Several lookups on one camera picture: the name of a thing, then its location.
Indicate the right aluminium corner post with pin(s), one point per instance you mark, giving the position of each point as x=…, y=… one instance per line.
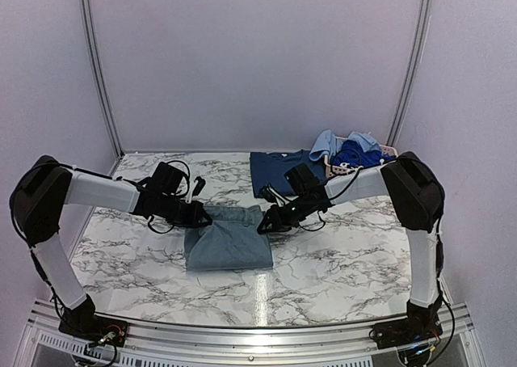
x=416, y=54

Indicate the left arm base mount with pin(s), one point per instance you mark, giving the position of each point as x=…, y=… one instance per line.
x=98, y=330

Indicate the left aluminium corner post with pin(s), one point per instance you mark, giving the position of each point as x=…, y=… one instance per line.
x=92, y=47

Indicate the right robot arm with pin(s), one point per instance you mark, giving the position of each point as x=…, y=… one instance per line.
x=418, y=201

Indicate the light blue denim jeans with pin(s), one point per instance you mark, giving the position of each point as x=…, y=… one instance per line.
x=231, y=242

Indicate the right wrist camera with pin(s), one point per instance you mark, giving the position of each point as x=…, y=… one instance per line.
x=268, y=193

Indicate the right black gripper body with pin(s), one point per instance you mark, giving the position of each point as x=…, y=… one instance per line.
x=291, y=219

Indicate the royal blue printed garment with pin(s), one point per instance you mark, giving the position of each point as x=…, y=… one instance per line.
x=352, y=154

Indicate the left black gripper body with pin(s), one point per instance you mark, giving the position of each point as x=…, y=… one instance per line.
x=180, y=217

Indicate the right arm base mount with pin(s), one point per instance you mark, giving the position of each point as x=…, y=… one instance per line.
x=404, y=331

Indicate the light blue cloth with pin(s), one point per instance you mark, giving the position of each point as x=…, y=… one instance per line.
x=326, y=144

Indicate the dark blue t-shirt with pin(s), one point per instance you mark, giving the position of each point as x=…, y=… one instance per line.
x=269, y=168

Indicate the aluminium corner post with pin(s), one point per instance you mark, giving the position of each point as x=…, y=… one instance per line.
x=92, y=47
x=416, y=54

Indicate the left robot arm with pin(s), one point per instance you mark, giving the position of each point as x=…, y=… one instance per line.
x=36, y=205

